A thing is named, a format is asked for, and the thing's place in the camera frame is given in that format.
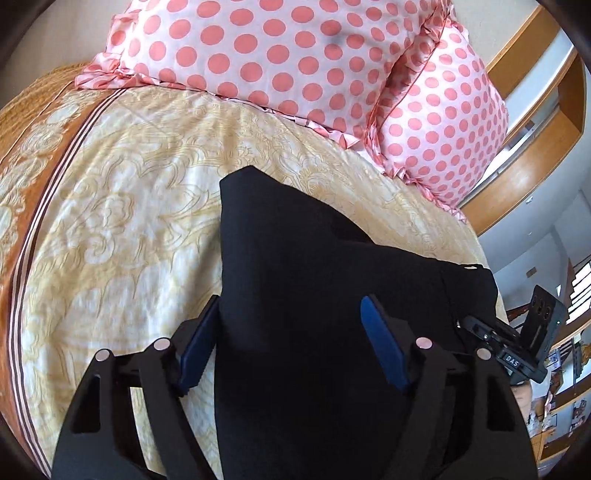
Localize black pants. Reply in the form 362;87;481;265
215;166;500;480

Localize person's right hand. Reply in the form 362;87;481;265
512;385;533;417

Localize large pink polka-dot pillow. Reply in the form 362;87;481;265
75;0;452;149

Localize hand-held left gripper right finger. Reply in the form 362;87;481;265
360;295;539;480

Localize small pink polka-dot pillow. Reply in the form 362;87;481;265
365;22;509;223

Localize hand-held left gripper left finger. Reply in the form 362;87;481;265
51;294;221;480

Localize yellow patterned bedspread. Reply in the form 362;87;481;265
0;64;507;480

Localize wooden shelf unit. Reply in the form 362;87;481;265
530;318;591;468

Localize wooden door frame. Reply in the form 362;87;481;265
461;4;591;237

